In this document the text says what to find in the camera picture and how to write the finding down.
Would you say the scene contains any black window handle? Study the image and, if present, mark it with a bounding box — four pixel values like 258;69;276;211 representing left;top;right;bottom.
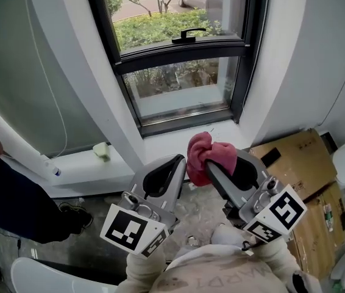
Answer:
171;27;207;45

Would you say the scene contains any large brown cardboard box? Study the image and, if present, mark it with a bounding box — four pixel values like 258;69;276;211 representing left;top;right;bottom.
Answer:
287;181;345;281

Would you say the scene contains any green hedge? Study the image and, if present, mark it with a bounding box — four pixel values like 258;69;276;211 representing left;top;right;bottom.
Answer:
113;8;224;52

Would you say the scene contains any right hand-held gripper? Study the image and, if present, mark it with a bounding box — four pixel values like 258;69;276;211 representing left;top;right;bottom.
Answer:
205;148;308;244

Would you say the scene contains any clear plastic bottle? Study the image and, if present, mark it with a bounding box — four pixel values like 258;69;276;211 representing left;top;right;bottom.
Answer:
44;159;62;179

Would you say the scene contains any black window frame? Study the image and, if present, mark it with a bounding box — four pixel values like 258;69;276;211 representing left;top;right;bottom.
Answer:
82;0;272;139

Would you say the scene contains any flattened brown cardboard box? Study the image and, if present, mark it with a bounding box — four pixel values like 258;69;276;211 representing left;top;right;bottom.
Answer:
249;128;338;201

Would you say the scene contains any pink cloth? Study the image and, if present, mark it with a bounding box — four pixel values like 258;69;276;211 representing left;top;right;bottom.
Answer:
185;131;238;187

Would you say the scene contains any person's left forearm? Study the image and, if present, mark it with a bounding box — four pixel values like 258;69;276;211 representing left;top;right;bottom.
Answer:
125;245;168;293

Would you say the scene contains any clear window glass pane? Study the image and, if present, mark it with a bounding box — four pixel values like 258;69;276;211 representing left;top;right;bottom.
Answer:
122;56;240;119
99;0;251;54

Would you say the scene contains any person's beige sweater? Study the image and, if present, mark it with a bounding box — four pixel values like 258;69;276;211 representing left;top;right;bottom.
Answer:
114;243;315;293

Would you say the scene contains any person's right forearm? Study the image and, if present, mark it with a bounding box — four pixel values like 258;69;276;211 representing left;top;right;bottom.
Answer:
244;233;302;276

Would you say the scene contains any grey roller blind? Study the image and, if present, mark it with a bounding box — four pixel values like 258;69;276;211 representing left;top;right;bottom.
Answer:
0;0;110;159

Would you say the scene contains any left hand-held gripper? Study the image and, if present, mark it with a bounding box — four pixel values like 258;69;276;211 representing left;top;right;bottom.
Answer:
99;153;189;259

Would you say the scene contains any pale green sponge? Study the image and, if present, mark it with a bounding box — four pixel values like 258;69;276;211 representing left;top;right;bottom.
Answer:
92;142;112;163

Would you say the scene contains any white blind cord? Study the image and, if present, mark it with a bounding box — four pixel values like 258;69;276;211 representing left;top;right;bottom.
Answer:
22;0;69;159

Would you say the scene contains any white ceramic basin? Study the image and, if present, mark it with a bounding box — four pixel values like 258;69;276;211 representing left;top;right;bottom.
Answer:
10;256;122;293

